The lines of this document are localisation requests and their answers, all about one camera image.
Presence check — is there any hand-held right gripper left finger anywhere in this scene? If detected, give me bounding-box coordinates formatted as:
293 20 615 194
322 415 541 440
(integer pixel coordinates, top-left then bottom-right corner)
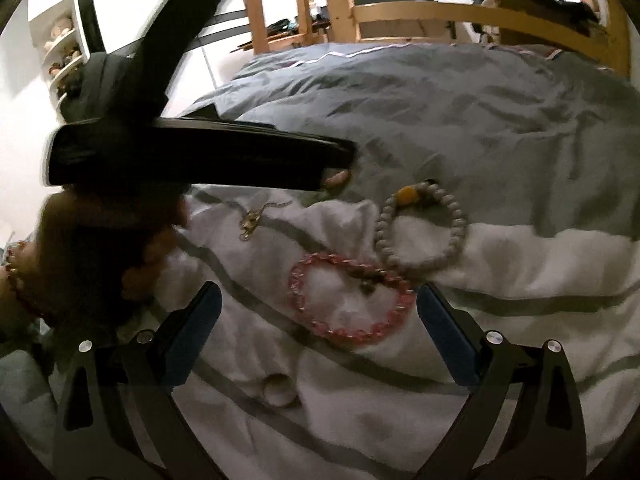
52 281 223 480

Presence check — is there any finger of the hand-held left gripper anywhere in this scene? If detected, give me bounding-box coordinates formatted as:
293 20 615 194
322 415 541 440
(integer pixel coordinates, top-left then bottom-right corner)
127 0 241 120
160 117 357 192

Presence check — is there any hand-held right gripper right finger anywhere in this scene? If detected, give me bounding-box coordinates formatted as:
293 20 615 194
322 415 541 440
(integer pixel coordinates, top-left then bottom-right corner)
416 282 588 480

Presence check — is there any pink bead bracelet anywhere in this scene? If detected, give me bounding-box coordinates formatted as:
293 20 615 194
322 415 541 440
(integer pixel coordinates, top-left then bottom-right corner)
289 252 417 351

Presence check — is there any person's left forearm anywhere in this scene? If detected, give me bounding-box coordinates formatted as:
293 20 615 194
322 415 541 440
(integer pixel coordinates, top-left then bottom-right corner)
0 240 56 343

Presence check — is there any person's left hand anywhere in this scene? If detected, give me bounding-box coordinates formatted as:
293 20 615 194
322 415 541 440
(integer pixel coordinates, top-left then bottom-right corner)
37 187 191 331

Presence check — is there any white shelf with plush toys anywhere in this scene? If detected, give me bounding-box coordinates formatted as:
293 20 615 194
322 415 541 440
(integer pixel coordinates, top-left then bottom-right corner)
29 0 97 108

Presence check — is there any wooden ladder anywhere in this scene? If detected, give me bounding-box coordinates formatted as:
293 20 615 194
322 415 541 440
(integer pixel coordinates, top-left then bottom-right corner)
241 0 315 55

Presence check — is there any dark desk clutter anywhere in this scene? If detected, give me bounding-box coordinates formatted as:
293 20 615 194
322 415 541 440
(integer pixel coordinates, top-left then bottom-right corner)
231 17 332 53

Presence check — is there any white grey-striped blanket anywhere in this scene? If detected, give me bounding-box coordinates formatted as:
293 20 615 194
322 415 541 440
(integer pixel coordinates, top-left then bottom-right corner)
0 185 640 480

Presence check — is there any grey duvet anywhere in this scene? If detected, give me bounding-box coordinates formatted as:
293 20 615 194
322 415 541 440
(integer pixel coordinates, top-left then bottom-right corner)
177 42 640 241

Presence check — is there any pile of dark clothes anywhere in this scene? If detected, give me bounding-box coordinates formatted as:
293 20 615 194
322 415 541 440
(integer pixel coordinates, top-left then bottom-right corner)
470 0 603 36

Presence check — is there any gold pendant necklace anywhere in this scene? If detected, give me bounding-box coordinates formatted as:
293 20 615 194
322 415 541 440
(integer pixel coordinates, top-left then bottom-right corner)
200 192 298 243

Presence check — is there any silver ring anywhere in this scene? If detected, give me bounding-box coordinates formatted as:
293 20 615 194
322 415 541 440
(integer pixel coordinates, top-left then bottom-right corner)
257 372 301 408

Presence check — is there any grey bead bracelet yellow bead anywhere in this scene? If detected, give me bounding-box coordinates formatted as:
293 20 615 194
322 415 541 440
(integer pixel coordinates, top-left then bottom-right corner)
375 180 469 278

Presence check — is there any red bead wrist bracelet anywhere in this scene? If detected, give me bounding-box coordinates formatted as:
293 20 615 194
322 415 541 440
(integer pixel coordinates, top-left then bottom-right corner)
2 240 32 321

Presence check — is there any wooden bed frame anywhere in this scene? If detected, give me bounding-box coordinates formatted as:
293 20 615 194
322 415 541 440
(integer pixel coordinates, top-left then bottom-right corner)
317 0 632 77

